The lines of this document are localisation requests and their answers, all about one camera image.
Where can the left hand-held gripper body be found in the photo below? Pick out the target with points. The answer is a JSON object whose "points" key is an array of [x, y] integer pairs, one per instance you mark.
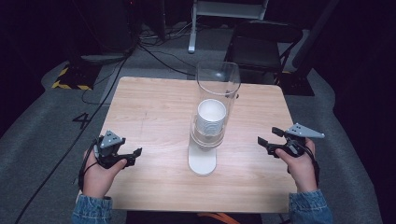
{"points": [[107, 146]]}

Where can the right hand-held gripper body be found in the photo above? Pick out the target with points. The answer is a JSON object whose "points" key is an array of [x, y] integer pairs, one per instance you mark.
{"points": [[303, 132]]}

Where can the person's left hand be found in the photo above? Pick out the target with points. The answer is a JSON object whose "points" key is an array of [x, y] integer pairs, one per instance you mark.
{"points": [[98, 180]]}

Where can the person's right hand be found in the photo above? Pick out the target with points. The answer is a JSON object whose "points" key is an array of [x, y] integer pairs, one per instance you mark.
{"points": [[300, 171]]}

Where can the stack of white paper cups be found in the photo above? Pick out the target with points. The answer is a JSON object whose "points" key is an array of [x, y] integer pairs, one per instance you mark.
{"points": [[211, 116]]}

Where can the clear cup dispenser white base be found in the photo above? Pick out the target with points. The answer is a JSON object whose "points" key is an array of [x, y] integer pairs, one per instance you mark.
{"points": [[202, 161]]}

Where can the black yellow striped floor base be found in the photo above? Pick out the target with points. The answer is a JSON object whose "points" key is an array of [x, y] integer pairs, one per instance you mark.
{"points": [[76, 77]]}

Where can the black folding chair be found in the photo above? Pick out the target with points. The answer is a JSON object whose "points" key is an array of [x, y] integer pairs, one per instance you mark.
{"points": [[258, 46]]}

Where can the grey slanted pole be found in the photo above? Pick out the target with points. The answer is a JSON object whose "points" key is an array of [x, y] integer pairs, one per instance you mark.
{"points": [[314, 34]]}

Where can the white metal stand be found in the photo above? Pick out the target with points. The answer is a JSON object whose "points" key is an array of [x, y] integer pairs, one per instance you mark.
{"points": [[193, 31]]}

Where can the black floor base plate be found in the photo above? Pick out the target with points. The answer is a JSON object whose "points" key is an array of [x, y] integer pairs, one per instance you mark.
{"points": [[297, 84]]}

